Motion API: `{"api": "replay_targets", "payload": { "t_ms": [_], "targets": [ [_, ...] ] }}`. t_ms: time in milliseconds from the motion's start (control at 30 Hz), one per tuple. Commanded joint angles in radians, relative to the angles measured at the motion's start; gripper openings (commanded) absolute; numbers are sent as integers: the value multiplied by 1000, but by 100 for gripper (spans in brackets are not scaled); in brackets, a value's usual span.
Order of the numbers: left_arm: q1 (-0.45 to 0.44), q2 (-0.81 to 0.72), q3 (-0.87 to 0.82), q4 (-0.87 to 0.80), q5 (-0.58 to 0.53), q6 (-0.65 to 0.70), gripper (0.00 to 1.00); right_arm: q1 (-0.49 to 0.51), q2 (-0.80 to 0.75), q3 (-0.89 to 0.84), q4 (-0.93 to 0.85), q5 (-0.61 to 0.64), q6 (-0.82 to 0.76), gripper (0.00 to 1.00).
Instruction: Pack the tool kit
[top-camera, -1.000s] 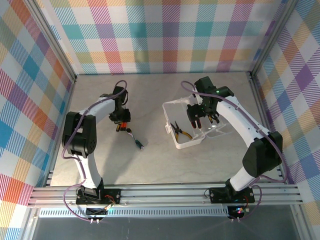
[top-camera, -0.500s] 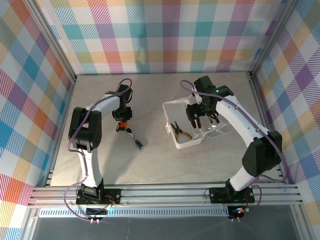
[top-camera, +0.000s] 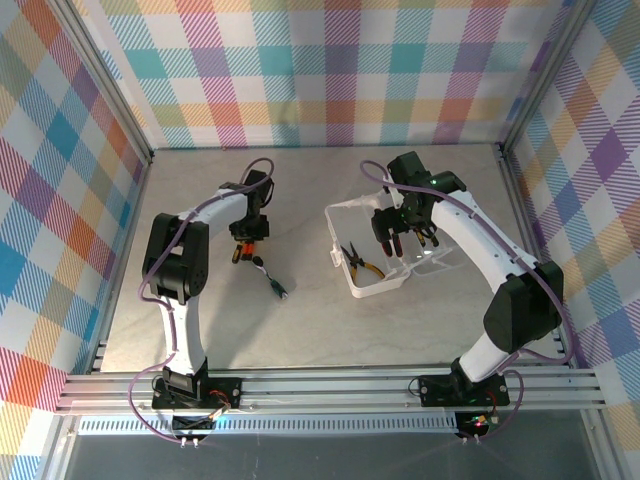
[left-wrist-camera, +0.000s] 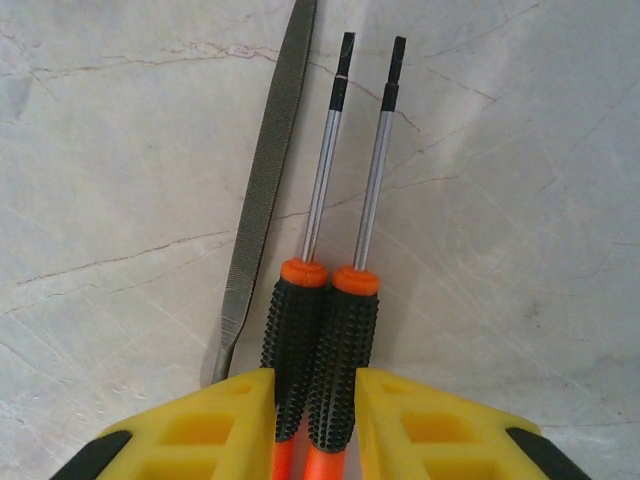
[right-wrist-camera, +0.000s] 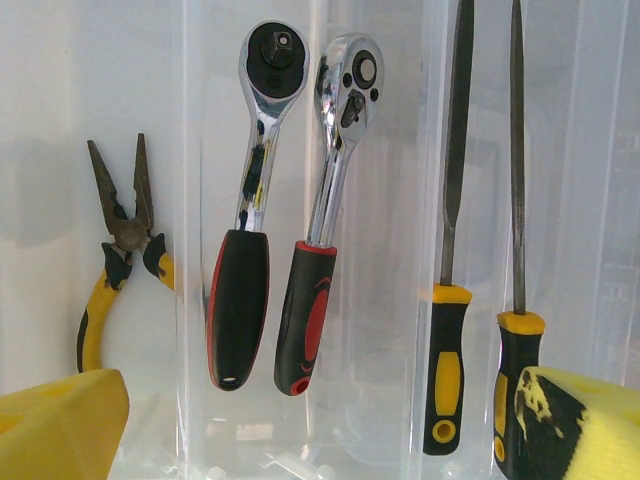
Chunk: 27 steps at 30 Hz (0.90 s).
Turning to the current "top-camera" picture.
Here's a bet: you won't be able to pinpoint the aluminium side rail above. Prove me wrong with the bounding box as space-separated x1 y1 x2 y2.
85 159 154 375
492 144 574 370

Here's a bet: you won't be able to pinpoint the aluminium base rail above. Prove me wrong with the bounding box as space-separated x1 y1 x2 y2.
54 366 610 415

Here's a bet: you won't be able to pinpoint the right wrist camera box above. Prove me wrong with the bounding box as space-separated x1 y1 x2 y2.
382 172 404 211

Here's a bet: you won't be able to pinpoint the aluminium frame post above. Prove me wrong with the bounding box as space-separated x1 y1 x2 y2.
499 0 599 156
48 0 155 167

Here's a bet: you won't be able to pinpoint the green-handled ratchet wrench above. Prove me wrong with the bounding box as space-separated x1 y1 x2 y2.
253 254 290 301

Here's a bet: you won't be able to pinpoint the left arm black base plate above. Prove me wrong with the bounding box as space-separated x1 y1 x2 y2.
151 375 245 412

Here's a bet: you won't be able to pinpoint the thin wire bundle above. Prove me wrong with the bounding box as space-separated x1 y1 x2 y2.
208 388 236 422

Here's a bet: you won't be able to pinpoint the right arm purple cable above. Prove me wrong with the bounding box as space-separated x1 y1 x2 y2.
359 159 576 445

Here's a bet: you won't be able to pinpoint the clear plastic tool box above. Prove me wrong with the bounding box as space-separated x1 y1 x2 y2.
323 193 455 300

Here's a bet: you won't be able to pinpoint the yellow-handled needle-nose pliers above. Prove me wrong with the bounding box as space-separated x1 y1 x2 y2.
341 241 386 282

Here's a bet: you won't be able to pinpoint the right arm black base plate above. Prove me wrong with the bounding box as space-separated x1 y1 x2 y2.
417 373 512 408

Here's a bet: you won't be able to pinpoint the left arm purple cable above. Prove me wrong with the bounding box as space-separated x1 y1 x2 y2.
128 157 276 446

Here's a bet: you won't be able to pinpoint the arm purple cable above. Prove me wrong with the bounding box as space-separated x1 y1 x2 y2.
359 159 576 445
128 157 276 446

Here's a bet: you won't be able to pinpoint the white slotted cable duct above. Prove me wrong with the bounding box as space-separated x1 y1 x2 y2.
77 412 459 436

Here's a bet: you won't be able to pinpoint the black controller box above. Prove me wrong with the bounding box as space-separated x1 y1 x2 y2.
171 413 220 435
454 410 503 437

